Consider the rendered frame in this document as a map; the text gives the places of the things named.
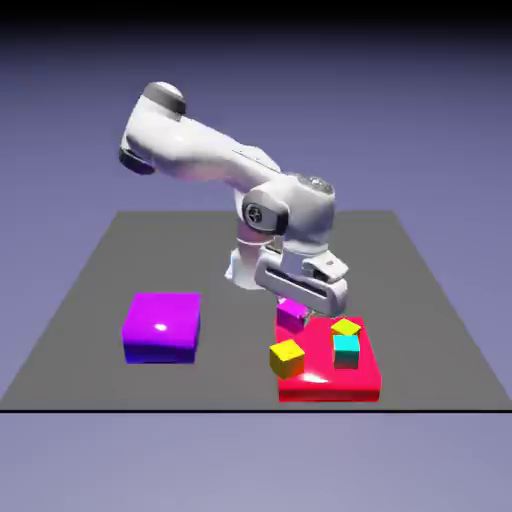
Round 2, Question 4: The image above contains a large red box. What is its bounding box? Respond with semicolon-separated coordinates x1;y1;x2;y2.
274;316;383;404

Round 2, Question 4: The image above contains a small cyan cube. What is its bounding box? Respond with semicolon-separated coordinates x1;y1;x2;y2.
332;334;361;370

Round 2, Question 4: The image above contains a large purple box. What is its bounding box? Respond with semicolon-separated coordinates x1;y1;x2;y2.
122;292;202;365

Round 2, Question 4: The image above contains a small magenta cube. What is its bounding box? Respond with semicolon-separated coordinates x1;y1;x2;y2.
276;300;309;334

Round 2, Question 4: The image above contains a small yellow cube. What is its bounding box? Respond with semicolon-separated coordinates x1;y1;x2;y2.
268;338;306;380
330;318;362;338

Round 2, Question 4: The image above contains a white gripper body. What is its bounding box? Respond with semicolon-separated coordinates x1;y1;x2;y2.
253;252;349;318

